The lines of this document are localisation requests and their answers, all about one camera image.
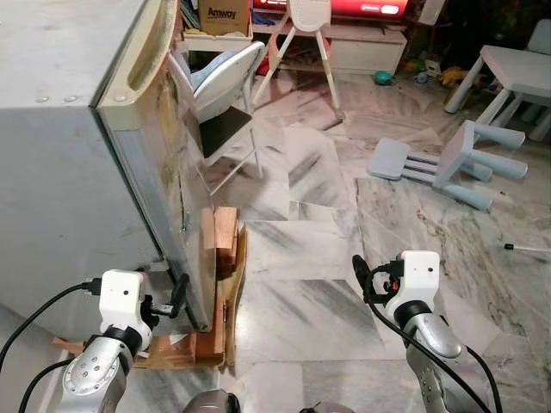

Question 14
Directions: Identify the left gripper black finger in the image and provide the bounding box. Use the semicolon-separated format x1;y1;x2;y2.
168;273;191;319

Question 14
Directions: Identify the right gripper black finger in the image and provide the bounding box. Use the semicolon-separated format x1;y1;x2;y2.
351;255;375;303

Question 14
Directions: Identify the cream-edged fridge door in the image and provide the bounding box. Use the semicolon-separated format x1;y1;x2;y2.
95;0;217;333

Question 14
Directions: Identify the grey mini fridge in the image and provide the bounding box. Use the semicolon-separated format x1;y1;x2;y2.
0;0;177;342

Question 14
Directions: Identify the wooden base board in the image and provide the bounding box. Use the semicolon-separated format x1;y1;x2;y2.
52;206;250;373

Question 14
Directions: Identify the orange brick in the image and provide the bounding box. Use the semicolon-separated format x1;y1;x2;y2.
191;327;227;367
210;206;243;278

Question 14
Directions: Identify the grey robot left leg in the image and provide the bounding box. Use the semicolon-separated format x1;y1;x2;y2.
181;389;243;413

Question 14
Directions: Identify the grey robot leg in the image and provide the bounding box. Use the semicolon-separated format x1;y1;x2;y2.
181;389;243;413
301;400;345;413

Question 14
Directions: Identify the white rod with black tip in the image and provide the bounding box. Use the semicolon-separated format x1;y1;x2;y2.
504;243;551;256

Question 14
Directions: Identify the grey robot right leg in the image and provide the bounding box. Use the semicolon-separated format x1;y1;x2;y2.
301;400;345;413

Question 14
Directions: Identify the yellow toy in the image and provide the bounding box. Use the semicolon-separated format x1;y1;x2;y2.
435;65;471;89

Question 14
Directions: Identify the white television cabinet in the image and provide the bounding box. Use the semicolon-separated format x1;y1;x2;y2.
267;21;411;78

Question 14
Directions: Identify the grey children's table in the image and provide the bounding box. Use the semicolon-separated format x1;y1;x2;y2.
443;45;551;144

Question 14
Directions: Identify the white low shelf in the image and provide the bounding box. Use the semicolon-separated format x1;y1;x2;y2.
180;33;256;55

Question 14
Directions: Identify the white high chair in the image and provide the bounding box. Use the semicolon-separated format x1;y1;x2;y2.
253;0;346;119

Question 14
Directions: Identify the grey children's chair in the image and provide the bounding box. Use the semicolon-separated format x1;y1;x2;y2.
525;19;551;54

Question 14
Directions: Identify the television with red screen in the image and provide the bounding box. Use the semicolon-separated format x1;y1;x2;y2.
252;0;411;19

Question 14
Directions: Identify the brown Amway cardboard box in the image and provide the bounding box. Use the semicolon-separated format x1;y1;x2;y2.
198;0;253;37

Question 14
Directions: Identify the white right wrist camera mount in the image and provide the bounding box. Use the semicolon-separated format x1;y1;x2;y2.
384;251;443;324

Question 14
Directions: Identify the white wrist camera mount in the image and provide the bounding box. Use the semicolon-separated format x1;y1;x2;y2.
384;251;443;324
98;269;148;333

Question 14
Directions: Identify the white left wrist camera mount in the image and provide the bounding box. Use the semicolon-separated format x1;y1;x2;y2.
98;269;148;333

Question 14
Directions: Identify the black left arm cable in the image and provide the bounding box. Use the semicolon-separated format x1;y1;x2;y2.
0;277;102;413

